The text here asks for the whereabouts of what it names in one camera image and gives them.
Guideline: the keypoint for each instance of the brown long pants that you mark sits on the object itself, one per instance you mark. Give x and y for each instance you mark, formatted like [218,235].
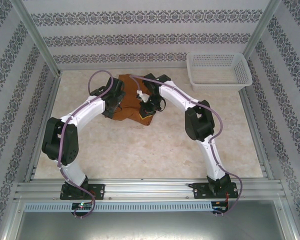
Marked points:
[130,100]

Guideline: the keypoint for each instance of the white plastic basket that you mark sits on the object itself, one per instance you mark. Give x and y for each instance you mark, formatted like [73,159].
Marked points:
[215,82]

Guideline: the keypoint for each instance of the grey metal sheet panel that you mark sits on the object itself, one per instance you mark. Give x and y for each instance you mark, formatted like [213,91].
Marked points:
[150,226]

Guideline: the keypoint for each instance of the aluminium back rail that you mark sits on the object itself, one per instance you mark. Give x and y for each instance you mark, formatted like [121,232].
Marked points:
[120,67]

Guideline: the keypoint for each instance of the aluminium mounting rail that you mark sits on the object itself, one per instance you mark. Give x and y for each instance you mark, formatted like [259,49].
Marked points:
[150,187]

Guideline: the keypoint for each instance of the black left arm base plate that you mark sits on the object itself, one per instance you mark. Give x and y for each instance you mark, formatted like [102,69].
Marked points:
[98,191]

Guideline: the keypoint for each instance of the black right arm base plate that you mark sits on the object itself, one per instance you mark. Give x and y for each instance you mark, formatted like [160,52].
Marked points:
[201,191]

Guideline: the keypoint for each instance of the aluminium frame post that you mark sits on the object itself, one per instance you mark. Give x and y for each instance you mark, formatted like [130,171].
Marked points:
[37,37]
[261,30]

